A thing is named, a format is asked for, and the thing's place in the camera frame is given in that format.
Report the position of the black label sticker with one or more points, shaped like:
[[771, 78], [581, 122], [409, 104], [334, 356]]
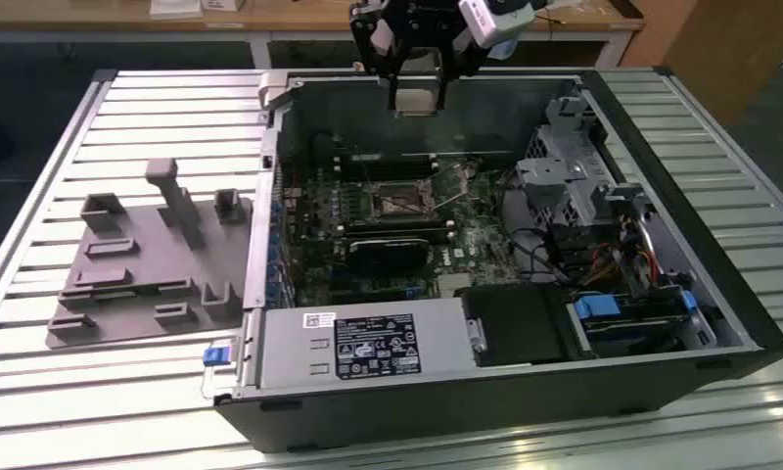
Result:
[[375, 345]]

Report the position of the small silver heatsink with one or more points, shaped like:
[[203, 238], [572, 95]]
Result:
[[456, 285]]

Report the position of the grey plastic parts rack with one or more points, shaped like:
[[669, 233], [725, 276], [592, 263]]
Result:
[[144, 254]]

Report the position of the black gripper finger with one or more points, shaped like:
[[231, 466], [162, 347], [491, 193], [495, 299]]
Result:
[[440, 88], [393, 88]]

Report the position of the blue disk carrier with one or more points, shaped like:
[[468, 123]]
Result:
[[597, 306]]

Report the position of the black graphics card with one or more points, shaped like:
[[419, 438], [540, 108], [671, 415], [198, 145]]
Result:
[[386, 254]]

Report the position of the black RAM sticks pair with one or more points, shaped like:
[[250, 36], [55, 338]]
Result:
[[392, 226]]

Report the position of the white cardboard box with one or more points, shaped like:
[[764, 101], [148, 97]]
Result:
[[176, 9]]

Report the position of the grey metal disk bay cage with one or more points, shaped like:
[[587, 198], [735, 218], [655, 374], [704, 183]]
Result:
[[561, 186]]

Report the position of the wooden cabinet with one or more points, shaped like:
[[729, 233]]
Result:
[[737, 49]]

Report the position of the green motherboard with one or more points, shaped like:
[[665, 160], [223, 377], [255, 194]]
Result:
[[476, 240]]

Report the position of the black drive bay box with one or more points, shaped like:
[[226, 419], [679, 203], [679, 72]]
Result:
[[516, 323]]

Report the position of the wooden desk white legs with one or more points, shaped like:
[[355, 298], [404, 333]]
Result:
[[72, 22]]

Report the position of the black RAM slots row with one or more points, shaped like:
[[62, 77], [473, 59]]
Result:
[[399, 166]]

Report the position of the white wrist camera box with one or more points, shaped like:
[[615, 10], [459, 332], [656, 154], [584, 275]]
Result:
[[496, 19]]

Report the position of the blue case latch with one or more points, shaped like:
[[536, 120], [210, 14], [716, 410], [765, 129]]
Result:
[[215, 355]]

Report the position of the black open PC case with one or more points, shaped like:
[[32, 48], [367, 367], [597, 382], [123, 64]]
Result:
[[496, 416]]

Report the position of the CPU socket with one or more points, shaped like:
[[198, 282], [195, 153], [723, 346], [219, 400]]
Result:
[[399, 201]]

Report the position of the grey power supply unit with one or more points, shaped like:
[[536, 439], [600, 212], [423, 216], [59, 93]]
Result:
[[287, 352]]

